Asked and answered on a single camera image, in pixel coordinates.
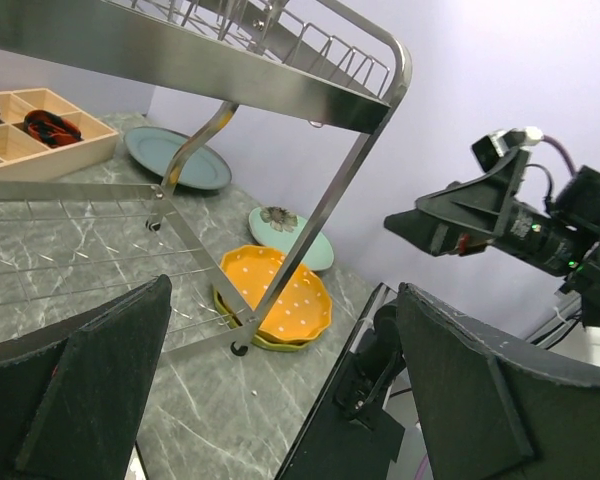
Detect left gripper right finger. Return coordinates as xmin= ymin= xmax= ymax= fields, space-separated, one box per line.
xmin=396 ymin=283 xmax=600 ymax=479

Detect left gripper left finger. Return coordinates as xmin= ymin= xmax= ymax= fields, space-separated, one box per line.
xmin=0 ymin=275 xmax=172 ymax=479

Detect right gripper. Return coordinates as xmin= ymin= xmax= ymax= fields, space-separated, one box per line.
xmin=384 ymin=149 xmax=584 ymax=275

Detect orange plate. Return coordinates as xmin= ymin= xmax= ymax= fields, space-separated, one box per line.
xmin=220 ymin=245 xmax=332 ymax=344

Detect mint floral plate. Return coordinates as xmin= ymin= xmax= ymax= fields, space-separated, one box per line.
xmin=247 ymin=205 xmax=336 ymax=272

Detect green polka dot plate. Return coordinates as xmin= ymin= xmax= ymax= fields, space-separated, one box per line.
xmin=212 ymin=284 xmax=326 ymax=353

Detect teal round plate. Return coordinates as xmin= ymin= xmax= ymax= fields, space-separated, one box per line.
xmin=124 ymin=126 xmax=232 ymax=191

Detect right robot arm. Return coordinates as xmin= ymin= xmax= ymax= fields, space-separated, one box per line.
xmin=384 ymin=148 xmax=600 ymax=327

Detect metal dish rack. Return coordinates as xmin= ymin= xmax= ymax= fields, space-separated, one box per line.
xmin=0 ymin=0 xmax=414 ymax=357

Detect wooden compartment tray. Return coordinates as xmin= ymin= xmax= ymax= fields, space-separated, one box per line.
xmin=0 ymin=88 xmax=119 ymax=181

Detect red black fabric roll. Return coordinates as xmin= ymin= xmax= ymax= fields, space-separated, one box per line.
xmin=23 ymin=109 xmax=83 ymax=149

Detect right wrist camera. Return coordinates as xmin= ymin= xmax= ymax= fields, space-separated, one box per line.
xmin=471 ymin=126 xmax=544 ymax=173

